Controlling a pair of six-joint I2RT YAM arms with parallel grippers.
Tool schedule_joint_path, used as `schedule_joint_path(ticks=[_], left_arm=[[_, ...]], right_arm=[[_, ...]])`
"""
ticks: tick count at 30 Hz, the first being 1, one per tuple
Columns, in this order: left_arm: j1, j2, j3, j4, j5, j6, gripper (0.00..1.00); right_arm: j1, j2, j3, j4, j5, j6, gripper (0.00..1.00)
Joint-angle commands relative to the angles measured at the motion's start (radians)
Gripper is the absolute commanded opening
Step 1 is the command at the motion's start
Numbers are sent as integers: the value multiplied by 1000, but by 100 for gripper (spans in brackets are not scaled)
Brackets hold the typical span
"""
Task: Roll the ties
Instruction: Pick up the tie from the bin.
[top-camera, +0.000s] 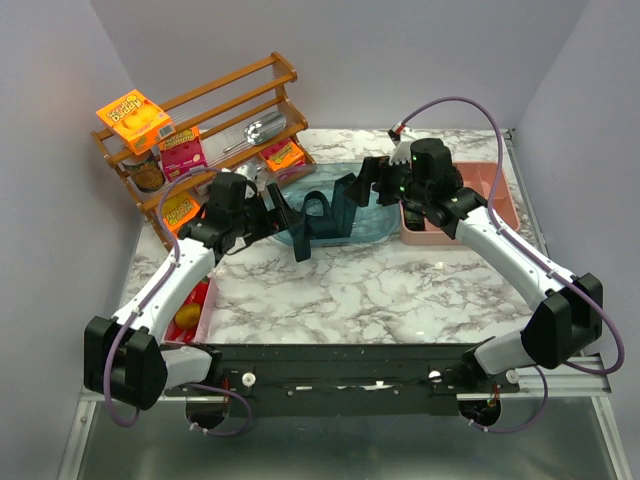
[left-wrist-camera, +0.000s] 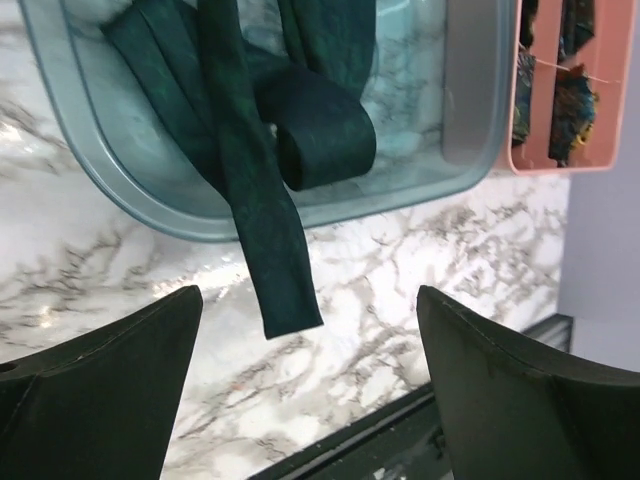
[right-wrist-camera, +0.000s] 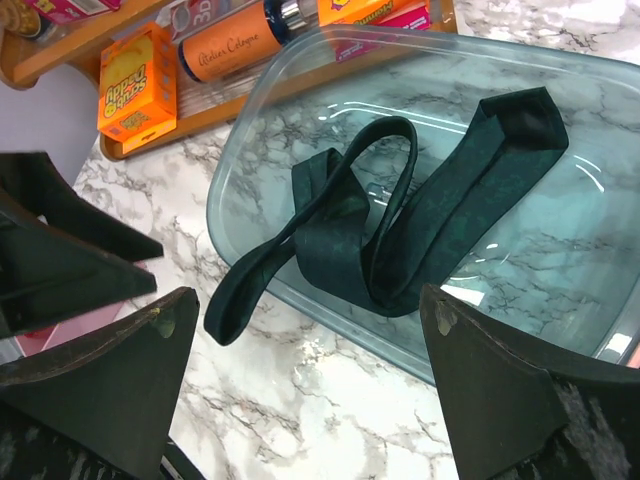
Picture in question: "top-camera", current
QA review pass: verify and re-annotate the metal scoop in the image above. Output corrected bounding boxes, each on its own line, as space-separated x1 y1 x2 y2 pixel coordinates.
222 111 287 154

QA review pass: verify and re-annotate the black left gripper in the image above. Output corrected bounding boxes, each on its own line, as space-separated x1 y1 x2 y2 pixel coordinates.
232 183 302 245

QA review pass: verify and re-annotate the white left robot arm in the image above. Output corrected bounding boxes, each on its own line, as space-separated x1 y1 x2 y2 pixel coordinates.
83 172 302 411

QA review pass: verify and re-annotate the red toy pepper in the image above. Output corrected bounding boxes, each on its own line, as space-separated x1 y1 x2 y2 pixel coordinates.
184 280 209 307

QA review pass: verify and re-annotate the dark green necktie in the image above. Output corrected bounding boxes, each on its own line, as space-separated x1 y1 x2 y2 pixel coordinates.
289 173 357 262

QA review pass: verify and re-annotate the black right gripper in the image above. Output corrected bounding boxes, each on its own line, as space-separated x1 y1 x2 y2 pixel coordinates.
343 153 430 207

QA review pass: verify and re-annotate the wooden three-tier rack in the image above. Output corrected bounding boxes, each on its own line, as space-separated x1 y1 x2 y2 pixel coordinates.
91 52 314 246

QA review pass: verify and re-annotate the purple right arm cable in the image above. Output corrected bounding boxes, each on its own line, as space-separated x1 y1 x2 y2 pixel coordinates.
388 96 626 434

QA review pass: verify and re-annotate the pink divided organizer tray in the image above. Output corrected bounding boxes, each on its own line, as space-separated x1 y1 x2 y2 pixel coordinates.
398 161 522 247

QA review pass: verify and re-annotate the orange sponge box right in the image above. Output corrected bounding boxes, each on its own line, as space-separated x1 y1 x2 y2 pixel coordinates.
259 139 305 172

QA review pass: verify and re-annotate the pink narrow bin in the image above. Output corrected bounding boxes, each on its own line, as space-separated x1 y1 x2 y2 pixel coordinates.
163 278 218 344

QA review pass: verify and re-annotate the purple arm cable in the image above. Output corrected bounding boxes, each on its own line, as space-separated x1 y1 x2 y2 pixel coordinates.
103 167 252 437
388 96 626 434

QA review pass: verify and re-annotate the pink Scrub Mommy box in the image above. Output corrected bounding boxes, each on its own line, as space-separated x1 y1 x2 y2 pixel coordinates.
159 126 207 182

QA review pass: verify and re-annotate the clear blue plastic tub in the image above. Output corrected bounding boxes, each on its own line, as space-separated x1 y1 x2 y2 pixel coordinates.
274 163 400 248

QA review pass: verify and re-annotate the orange sponge box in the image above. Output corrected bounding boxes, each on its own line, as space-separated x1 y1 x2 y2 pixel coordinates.
161 191 201 237
259 139 305 172

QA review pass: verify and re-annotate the food can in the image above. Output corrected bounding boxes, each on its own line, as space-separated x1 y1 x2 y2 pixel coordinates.
122 150 165 193

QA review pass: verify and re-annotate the orange sponge box bottom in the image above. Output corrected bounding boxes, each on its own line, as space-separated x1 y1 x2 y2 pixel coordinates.
161 191 201 237

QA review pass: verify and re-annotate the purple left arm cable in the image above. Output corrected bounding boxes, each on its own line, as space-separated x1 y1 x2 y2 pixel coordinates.
103 167 252 437

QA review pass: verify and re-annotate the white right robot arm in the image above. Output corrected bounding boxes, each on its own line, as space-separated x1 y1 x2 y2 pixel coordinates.
345 138 603 392

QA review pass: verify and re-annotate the orange Scrub Daddy box top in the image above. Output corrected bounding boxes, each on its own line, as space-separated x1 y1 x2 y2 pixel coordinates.
96 89 176 155

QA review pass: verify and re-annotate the yellow toy fruit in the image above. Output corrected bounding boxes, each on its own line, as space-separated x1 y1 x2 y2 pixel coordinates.
174 304 202 330

